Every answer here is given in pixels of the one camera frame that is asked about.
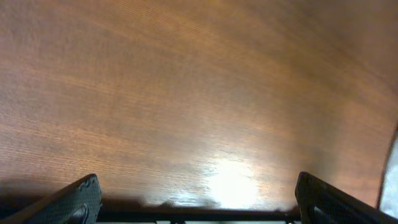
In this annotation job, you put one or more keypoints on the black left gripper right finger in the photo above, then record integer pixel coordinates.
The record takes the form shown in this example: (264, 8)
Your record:
(322, 203)

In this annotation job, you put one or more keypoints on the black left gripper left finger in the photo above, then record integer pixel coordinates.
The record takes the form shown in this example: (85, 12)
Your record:
(79, 203)

